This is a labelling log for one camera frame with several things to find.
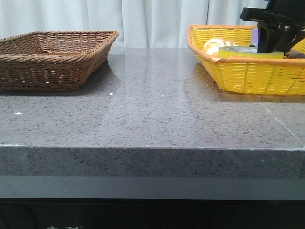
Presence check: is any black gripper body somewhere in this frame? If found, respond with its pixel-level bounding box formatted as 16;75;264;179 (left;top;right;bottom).
240;0;305;26

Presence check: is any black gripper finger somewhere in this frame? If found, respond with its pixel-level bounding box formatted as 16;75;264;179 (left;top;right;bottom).
272;26;305;52
257;22;278;53

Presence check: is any yellow tape roll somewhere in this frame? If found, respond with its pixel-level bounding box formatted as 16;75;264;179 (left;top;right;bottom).
218;46;284;59

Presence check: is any purple sponge block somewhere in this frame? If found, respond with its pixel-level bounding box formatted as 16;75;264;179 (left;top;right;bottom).
250;28;259;47

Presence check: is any dark brown object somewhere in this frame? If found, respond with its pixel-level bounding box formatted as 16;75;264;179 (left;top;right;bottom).
285;48;305;59

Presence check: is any yellow woven basket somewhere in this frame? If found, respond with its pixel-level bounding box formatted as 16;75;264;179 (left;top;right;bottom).
187;25;305;95

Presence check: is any bread roll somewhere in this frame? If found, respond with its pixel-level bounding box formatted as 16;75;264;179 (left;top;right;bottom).
203;38;238;57

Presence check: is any white curtain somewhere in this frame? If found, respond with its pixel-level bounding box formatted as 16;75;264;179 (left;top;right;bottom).
0;0;267;48

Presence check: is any brown wicker basket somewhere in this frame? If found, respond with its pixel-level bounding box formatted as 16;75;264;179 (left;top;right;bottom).
0;31;119;91

